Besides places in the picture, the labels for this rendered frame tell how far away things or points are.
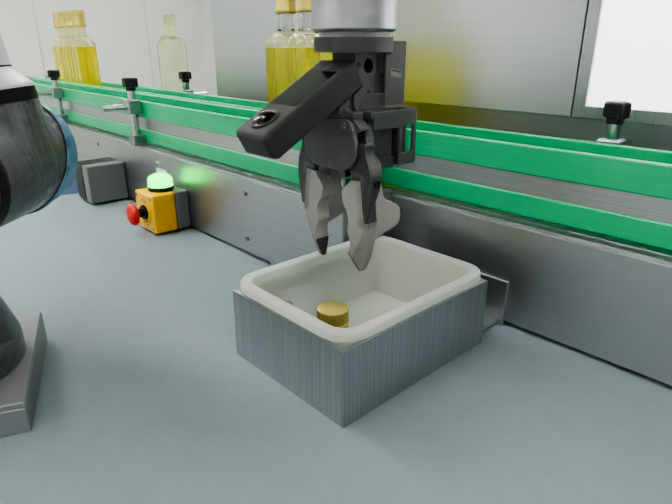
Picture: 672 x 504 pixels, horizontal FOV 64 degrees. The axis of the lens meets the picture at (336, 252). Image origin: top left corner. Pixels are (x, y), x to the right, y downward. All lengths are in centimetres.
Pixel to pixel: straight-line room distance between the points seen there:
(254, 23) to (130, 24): 575
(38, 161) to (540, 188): 54
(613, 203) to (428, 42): 43
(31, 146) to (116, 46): 633
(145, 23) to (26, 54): 135
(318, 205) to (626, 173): 30
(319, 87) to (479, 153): 27
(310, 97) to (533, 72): 43
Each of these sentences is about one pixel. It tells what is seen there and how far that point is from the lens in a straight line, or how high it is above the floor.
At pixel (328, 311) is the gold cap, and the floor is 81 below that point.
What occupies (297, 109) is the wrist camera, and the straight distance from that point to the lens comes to 45.
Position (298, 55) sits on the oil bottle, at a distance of 91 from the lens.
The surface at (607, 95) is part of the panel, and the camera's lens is 79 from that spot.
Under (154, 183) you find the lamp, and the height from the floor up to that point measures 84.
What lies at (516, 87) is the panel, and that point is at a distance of 84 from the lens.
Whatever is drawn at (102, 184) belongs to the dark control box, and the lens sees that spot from 125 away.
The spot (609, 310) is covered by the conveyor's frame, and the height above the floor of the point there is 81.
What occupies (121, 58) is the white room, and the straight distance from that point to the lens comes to 697.
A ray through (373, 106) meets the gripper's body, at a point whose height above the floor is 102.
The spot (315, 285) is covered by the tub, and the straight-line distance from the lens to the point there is 64.
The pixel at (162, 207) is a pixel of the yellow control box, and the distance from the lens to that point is 100.
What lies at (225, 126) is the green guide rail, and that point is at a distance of 91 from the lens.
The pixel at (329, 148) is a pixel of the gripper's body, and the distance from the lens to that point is 51.
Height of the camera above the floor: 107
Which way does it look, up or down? 21 degrees down
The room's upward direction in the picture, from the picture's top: straight up
